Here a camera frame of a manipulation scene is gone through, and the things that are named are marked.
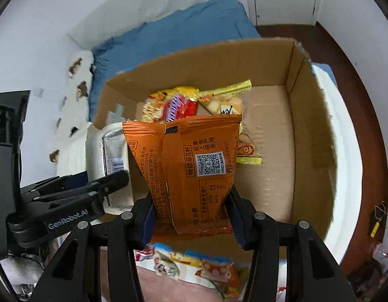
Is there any white red candy packet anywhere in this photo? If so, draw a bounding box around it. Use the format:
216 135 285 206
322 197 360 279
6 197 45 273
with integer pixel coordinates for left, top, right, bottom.
135 243 182 278

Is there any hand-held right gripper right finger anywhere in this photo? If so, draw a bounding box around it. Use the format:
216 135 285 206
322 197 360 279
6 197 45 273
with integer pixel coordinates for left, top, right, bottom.
225 185 360 302

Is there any small yellow snack packet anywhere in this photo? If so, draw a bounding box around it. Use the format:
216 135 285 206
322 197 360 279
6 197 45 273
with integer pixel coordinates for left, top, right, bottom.
236 126 262 166

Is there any orange snack packet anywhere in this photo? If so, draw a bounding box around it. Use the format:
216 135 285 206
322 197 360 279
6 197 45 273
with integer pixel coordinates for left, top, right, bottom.
122 115 243 235

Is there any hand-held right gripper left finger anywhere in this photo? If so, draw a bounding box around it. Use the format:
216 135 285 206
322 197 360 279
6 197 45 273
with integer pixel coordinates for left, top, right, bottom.
30 192 157 302

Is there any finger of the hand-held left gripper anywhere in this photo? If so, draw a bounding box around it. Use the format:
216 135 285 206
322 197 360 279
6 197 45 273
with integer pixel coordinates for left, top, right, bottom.
7 194 106 249
20 170 130 202

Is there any clear yellow bun packet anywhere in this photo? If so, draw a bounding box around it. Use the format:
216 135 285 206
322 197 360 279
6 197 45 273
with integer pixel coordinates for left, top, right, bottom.
197 80 253 117

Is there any cream quilt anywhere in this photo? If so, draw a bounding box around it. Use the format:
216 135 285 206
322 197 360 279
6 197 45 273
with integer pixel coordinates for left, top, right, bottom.
310 63 365 266

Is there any white bear print pillow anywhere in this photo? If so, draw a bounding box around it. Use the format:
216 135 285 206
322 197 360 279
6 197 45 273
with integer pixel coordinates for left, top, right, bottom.
21 34 96 189

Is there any brown cardboard box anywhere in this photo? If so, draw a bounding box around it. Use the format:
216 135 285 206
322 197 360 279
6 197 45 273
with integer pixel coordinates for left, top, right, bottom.
93 37 337 249

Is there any yellow instant noodle packet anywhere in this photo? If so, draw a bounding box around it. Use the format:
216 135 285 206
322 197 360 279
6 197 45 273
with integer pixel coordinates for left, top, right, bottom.
140 86 201 124

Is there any white textured bedspread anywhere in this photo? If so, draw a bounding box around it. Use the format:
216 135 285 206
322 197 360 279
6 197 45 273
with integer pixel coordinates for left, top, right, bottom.
68 0 235 51

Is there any white foil snack packet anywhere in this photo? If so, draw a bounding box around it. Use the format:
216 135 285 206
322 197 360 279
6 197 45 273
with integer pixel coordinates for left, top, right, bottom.
86 123 150 216

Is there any blue pillow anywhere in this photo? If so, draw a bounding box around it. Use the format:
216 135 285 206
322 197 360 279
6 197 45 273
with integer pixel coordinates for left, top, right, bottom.
88 0 260 122

